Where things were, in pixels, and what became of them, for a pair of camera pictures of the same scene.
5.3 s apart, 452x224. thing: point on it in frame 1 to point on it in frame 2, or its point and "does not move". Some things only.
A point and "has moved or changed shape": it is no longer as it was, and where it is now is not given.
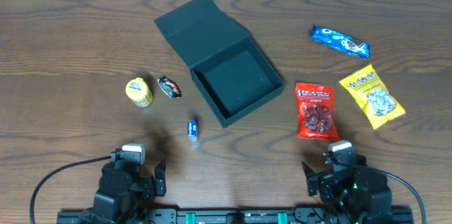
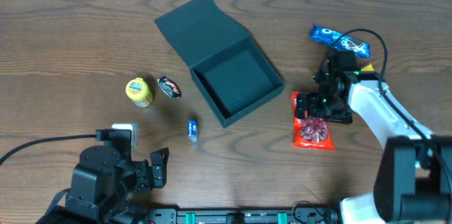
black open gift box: x=231 y=71 does not move
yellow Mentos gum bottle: x=138 y=91 does not move
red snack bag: x=316 y=115 has moved or changed shape
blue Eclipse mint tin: x=192 y=130 does not move
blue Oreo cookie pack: x=337 y=40 does not move
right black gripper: x=318 y=181 to x=316 y=105
